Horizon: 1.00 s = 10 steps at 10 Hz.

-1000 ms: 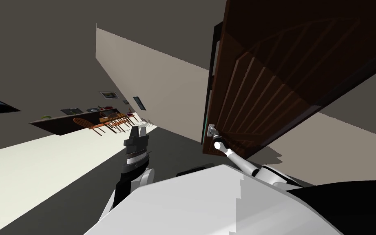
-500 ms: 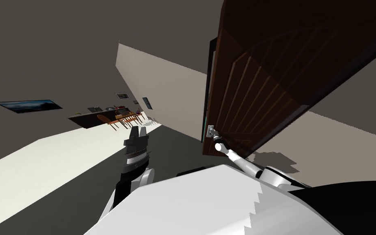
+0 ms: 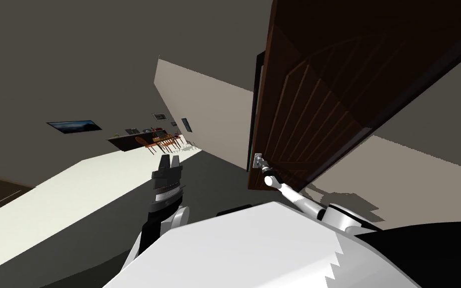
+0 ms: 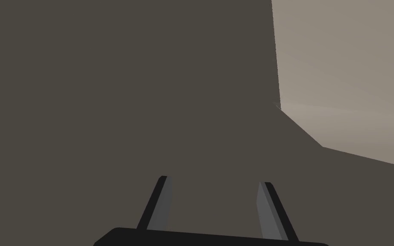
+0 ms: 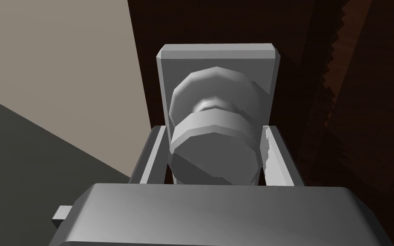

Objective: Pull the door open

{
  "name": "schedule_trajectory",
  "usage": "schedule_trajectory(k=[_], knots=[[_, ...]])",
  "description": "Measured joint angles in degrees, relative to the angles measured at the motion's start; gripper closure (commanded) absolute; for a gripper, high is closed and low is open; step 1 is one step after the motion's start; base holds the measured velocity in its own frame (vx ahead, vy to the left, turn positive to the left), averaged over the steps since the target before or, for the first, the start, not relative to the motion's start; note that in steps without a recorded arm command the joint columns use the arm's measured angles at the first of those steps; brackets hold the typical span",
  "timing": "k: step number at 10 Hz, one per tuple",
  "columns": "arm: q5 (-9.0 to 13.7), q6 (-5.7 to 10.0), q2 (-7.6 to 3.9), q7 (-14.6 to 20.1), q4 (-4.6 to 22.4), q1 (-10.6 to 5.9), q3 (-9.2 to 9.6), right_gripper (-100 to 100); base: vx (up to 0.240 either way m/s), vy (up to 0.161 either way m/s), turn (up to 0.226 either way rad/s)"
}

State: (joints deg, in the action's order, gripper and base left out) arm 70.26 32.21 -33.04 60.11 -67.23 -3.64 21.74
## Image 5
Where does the dark brown door leaf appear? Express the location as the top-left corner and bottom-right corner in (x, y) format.
(127, 0), (394, 246)

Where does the grey door knob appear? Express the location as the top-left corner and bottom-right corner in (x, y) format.
(156, 43), (281, 186)

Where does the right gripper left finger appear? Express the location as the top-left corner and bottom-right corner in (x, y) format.
(129, 125), (169, 185)

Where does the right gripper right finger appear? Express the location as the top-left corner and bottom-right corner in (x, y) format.
(259, 125), (306, 187)

